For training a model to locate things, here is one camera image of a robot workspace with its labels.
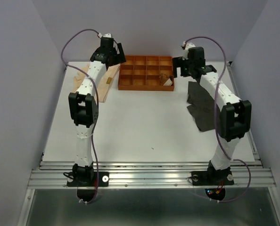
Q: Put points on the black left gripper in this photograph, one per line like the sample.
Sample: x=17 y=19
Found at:
x=117 y=59

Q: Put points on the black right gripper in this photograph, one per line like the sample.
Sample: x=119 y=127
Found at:
x=178 y=61

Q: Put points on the brown underwear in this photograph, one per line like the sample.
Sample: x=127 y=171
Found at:
x=165 y=80

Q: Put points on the orange compartment tray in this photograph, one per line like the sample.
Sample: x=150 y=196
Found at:
x=141 y=73

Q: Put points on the dark grey underwear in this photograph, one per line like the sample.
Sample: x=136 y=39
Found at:
x=201 y=107

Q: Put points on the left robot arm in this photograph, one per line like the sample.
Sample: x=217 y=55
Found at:
x=84 y=110

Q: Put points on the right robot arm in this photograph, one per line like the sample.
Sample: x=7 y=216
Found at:
x=232 y=116

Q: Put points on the peach underwear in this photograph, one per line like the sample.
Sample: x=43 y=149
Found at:
x=95 y=73

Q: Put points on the aluminium right side rail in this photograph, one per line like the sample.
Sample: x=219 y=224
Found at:
x=244 y=109

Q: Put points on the aluminium rail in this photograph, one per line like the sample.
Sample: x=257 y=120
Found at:
x=149 y=175
x=244 y=109

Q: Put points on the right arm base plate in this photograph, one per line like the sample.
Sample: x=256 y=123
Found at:
x=203 y=178

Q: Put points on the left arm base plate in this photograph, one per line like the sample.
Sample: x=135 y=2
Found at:
x=102 y=181

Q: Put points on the aluminium front rail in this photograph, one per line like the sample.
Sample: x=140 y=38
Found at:
x=149 y=175

